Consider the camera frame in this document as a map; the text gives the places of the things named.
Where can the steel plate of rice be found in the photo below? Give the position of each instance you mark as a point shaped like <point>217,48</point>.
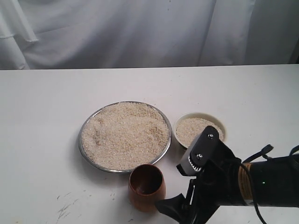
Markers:
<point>121,136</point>

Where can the wrist camera with black bracket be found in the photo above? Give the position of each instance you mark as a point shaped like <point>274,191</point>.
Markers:
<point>199,152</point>

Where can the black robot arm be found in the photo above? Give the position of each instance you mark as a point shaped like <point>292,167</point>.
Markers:
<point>268,182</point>

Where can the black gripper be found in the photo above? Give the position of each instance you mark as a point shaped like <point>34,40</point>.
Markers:
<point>214,186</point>

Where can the brown wooden cup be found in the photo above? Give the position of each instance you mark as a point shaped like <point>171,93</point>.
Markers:
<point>145,187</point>

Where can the white bowl of rice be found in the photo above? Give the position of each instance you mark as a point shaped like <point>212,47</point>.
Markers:
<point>190,125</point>

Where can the white backdrop curtain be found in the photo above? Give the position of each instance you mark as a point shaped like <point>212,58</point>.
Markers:
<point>86,34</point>

